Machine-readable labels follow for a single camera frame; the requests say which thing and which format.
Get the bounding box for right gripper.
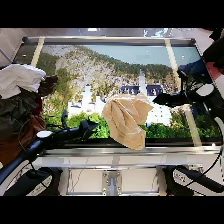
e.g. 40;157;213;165
152;92;184;109

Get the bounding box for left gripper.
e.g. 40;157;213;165
78;119;100;141

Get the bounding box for beige shirt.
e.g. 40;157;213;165
101;93;155;151

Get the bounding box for blue garment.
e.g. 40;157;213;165
178;58;215;84

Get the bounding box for red garment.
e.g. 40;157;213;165
205;61;224;100

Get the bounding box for dark brown garment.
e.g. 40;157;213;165
37;75;59;98

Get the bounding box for black garment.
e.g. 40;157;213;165
202;28;224;69

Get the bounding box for dark grey garment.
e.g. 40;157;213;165
0;89;42;135

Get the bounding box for red-brown garment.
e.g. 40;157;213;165
0;114;47;168

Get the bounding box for white garment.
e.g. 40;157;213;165
0;63;47;100

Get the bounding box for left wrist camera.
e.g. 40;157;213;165
60;109;70;130

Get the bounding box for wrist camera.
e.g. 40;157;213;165
177;68;192;96
60;109;70;130

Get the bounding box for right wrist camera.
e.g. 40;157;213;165
177;68;192;96

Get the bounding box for black cable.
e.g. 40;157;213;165
185;105;224;188
17;117;42;172

